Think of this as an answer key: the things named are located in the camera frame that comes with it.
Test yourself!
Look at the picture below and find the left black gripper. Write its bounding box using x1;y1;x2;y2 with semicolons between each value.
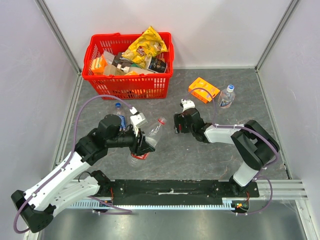
106;125;155;157

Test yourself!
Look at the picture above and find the clear bottle red label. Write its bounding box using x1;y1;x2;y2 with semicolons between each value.
127;116;167;168

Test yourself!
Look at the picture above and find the red bottle cap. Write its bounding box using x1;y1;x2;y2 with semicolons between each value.
158;116;167;125

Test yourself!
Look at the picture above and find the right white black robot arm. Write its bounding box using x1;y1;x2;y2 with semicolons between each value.
173;108;280;197

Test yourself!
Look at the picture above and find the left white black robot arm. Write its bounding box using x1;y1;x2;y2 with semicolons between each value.
11;112;155;233

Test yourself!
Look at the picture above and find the small bottle white cap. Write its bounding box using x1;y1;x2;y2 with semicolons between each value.
218;84;236;109

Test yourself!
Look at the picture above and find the clear bottle blue label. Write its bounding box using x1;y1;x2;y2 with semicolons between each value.
115;102;127;131

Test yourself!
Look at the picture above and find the beige pump bottle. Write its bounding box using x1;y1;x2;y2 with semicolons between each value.
103;64;154;76

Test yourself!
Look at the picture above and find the orange cardboard box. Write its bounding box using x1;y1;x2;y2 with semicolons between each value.
188;77;220;104

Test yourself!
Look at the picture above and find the red plastic shopping basket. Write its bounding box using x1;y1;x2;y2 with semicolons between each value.
82;32;175;99

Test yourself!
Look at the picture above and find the black instant noodle cup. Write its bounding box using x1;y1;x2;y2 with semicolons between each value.
145;57;168;74

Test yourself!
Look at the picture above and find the brown snack packet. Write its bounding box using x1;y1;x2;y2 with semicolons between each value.
112;52;133;68

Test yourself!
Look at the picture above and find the yellow chips bag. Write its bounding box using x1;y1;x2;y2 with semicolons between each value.
121;26;168;69

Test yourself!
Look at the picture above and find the orange yellow sponge pack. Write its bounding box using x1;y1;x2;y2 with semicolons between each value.
90;55;108;76

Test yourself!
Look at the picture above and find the clear plastic packet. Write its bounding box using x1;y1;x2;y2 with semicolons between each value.
103;50;115;65

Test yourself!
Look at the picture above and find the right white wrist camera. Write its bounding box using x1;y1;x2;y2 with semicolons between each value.
180;99;196;113

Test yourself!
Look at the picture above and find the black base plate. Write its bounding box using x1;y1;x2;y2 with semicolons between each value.
93;179;260;205

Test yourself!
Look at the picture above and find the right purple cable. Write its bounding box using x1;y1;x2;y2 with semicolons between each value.
184;88;280;217

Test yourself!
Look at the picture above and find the purple cable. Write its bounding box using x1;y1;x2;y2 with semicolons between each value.
12;94;138;234
184;88;280;217

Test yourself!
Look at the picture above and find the white slotted cable duct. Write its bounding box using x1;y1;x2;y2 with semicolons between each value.
67;198;249;211

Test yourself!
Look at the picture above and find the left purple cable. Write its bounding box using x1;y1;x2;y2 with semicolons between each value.
12;94;138;234

